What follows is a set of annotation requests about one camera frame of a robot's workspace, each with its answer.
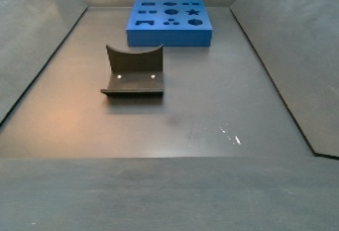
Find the black curved holder bracket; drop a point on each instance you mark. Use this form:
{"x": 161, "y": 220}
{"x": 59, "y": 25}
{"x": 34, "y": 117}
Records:
{"x": 136, "y": 72}

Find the blue shape sorter block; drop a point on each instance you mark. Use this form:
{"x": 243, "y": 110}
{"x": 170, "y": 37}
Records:
{"x": 174, "y": 23}

